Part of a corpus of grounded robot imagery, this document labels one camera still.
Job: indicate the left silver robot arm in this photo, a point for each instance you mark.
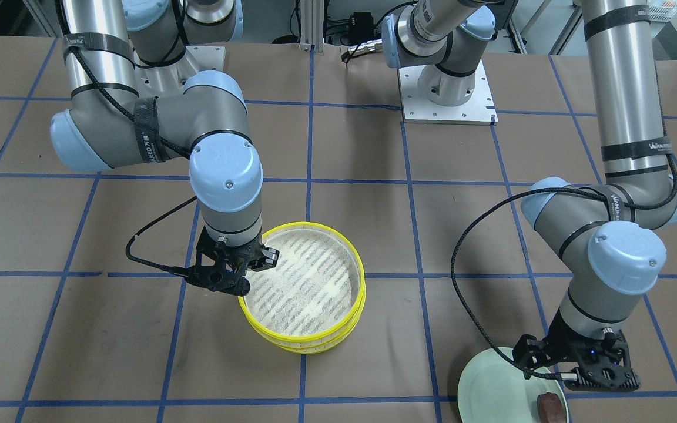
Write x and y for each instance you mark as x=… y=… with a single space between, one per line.
x=605 y=233

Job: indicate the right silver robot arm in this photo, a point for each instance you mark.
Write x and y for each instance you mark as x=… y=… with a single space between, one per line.
x=139 y=96

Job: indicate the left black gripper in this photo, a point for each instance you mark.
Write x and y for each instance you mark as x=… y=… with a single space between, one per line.
x=559 y=339

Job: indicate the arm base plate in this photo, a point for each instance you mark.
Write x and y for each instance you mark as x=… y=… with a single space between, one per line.
x=430 y=96
x=206 y=64

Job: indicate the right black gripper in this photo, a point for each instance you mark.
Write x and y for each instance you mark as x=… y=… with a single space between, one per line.
x=248 y=254

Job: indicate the light green plate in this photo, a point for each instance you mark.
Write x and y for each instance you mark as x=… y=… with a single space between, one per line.
x=491 y=390

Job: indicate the aluminium frame post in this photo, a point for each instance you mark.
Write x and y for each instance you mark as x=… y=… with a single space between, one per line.
x=311 y=25

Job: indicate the brown steamed bun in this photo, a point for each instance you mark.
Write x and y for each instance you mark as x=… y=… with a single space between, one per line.
x=550 y=408

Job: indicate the yellow steamer layer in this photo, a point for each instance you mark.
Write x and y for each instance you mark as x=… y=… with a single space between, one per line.
x=311 y=344
x=317 y=280

